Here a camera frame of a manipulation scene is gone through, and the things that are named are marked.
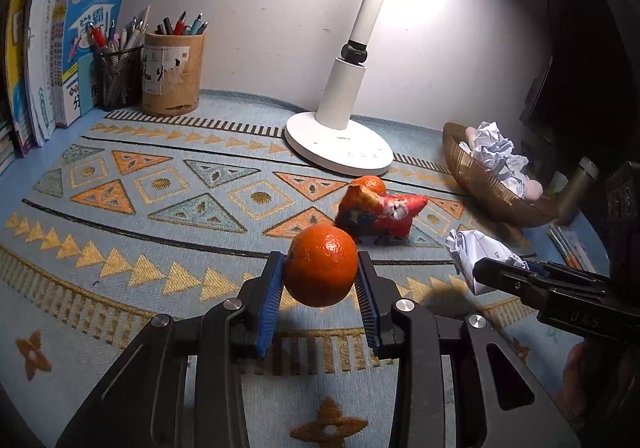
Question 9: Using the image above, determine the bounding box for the orange tangerine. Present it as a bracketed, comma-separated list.
[283, 224, 360, 307]
[350, 175, 387, 196]

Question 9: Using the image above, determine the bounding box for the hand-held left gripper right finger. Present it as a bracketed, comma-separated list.
[356, 250, 581, 448]

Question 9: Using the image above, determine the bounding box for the woven wicker basket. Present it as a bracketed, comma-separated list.
[442, 122, 566, 227]

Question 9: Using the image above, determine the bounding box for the bamboo pen holder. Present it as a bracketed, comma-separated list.
[141, 31, 206, 117]

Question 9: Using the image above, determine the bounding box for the patterned blue mat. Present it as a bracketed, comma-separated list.
[0, 88, 611, 448]

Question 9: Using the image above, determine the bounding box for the person's right hand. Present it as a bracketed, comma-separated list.
[560, 343, 604, 430]

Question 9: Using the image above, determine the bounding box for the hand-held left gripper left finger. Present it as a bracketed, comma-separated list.
[57, 250, 285, 448]

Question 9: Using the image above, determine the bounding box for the red orange snack packet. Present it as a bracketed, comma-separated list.
[334, 183, 429, 245]

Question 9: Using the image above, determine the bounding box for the white paper ball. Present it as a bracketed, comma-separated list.
[470, 122, 516, 169]
[445, 229, 531, 296]
[495, 155, 532, 195]

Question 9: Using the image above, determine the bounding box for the bunch of dark pens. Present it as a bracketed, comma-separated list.
[156, 12, 210, 36]

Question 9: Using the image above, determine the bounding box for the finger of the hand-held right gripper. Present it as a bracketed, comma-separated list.
[525, 260, 613, 283]
[472, 257, 552, 311]

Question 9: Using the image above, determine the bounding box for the row of standing books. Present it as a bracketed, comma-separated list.
[25, 0, 124, 147]

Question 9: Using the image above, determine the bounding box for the bunch of pens and pencils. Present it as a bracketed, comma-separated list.
[87, 4, 151, 53]

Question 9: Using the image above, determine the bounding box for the black mesh pen holder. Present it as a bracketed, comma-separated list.
[96, 45, 145, 111]

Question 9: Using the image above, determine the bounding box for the flat stack of books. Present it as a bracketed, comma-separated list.
[0, 118, 16, 177]

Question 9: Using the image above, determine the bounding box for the black monitor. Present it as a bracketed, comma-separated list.
[519, 52, 557, 129]

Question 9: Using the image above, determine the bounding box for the blue cover book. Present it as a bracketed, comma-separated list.
[50, 0, 126, 129]

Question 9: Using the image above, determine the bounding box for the olive thermos bottle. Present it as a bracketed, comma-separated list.
[557, 157, 600, 223]

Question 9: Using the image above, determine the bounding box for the yellow spine book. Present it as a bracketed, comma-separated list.
[4, 0, 36, 159]

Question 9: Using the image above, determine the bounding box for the pack of coloured pens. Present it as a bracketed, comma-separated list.
[546, 222, 587, 269]

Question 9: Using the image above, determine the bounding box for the white desk lamp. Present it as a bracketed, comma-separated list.
[284, 0, 415, 177]

